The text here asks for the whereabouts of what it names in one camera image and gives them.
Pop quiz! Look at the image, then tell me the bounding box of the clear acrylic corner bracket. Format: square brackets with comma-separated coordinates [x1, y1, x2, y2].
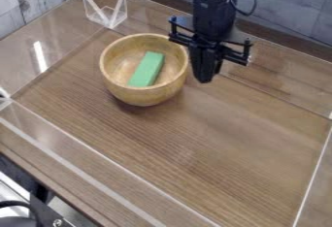
[84, 0, 128, 29]

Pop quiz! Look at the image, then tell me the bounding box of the black metal table mount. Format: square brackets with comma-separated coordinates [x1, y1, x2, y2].
[29, 194, 75, 227]

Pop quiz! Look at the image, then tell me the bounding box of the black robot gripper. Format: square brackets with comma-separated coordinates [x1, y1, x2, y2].
[169, 0, 254, 82]

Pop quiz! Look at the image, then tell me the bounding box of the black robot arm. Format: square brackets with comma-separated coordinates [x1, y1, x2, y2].
[169, 0, 258, 83]

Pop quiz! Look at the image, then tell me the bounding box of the green rectangular block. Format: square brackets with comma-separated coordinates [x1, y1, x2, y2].
[128, 51, 165, 87]

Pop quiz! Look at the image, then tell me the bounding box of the black cable bottom left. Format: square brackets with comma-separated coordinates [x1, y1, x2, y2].
[0, 199, 41, 227]

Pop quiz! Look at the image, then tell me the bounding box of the wooden bowl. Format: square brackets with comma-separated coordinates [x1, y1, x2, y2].
[100, 33, 189, 107]

